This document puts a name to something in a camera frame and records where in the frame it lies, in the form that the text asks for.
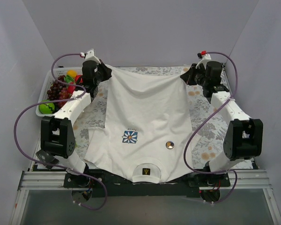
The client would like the round shiny brooch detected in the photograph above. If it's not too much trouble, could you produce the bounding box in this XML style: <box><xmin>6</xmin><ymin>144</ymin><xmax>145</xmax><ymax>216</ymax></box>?
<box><xmin>165</xmin><ymin>141</ymin><xmax>175</xmax><ymax>149</ymax></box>

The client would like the white t-shirt with flower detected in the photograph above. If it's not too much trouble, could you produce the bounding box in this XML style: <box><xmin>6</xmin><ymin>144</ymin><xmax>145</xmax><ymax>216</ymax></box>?
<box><xmin>84</xmin><ymin>67</ymin><xmax>198</xmax><ymax>183</ymax></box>

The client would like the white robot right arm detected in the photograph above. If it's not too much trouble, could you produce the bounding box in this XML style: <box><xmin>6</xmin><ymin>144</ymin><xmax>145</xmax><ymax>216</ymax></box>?
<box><xmin>181</xmin><ymin>61</ymin><xmax>263</xmax><ymax>186</ymax></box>

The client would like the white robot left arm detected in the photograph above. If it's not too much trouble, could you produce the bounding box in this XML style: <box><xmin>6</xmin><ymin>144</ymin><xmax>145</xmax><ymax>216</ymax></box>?
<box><xmin>40</xmin><ymin>60</ymin><xmax>111</xmax><ymax>188</ymax></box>

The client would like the red apple toy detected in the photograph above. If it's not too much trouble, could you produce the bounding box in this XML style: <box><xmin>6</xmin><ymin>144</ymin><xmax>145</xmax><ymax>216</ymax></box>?
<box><xmin>74</xmin><ymin>75</ymin><xmax>83</xmax><ymax>85</ymax></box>

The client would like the orange fruit toy top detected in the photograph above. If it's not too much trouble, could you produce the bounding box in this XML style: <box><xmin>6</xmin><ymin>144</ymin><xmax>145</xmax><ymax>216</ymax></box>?
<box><xmin>67</xmin><ymin>70</ymin><xmax>78</xmax><ymax>79</ymax></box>

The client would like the red dragon fruit toy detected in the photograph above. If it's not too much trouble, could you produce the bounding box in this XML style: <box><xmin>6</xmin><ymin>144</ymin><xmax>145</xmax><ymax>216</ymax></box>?
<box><xmin>67</xmin><ymin>82</ymin><xmax>76</xmax><ymax>95</ymax></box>

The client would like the purple grape bunch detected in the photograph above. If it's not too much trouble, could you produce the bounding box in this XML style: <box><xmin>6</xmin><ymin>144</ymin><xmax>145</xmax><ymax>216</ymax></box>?
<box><xmin>47</xmin><ymin>80</ymin><xmax>71</xmax><ymax>101</ymax></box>

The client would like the floral tablecloth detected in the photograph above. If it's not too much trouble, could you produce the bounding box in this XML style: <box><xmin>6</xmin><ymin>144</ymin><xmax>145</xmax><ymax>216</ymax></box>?
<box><xmin>72</xmin><ymin>66</ymin><xmax>249</xmax><ymax>170</ymax></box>

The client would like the white plastic basket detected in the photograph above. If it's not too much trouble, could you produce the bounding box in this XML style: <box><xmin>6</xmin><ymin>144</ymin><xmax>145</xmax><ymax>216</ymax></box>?
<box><xmin>35</xmin><ymin>67</ymin><xmax>84</xmax><ymax>117</ymax></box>

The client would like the green watermelon toy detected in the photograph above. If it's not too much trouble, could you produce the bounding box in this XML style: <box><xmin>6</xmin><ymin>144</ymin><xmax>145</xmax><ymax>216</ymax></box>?
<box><xmin>38</xmin><ymin>100</ymin><xmax>55</xmax><ymax>114</ymax></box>

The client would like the black green package box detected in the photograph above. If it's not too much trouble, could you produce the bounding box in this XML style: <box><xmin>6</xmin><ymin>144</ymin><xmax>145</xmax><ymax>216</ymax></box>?
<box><xmin>36</xmin><ymin>150</ymin><xmax>59</xmax><ymax>165</ymax></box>

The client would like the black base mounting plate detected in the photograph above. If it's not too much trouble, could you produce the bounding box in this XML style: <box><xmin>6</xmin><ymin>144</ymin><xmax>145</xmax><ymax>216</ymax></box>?
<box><xmin>63</xmin><ymin>169</ymin><xmax>230</xmax><ymax>197</ymax></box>

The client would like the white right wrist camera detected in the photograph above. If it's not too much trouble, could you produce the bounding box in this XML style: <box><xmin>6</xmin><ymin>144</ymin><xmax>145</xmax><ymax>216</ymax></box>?
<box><xmin>195</xmin><ymin>51</ymin><xmax>212</xmax><ymax>69</ymax></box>

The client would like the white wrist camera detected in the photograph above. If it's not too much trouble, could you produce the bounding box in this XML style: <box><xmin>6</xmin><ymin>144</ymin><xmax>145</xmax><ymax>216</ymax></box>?
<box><xmin>80</xmin><ymin>49</ymin><xmax>101</xmax><ymax>64</ymax></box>
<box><xmin>195</xmin><ymin>51</ymin><xmax>212</xmax><ymax>69</ymax></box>

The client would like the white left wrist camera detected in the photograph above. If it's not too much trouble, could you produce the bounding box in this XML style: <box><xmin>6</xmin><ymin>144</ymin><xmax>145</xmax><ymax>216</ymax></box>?
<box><xmin>80</xmin><ymin>49</ymin><xmax>101</xmax><ymax>64</ymax></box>

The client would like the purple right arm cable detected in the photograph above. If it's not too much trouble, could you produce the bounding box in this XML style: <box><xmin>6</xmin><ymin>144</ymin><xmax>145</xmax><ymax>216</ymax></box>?
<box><xmin>184</xmin><ymin>52</ymin><xmax>239</xmax><ymax>203</ymax></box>

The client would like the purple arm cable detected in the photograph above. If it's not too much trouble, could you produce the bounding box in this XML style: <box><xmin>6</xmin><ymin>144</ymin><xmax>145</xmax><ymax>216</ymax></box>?
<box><xmin>184</xmin><ymin>52</ymin><xmax>239</xmax><ymax>203</ymax></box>
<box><xmin>13</xmin><ymin>53</ymin><xmax>108</xmax><ymax>210</ymax></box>

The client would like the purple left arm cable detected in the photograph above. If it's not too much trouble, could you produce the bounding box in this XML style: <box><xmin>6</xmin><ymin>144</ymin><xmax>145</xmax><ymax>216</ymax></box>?
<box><xmin>13</xmin><ymin>53</ymin><xmax>108</xmax><ymax>210</ymax></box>

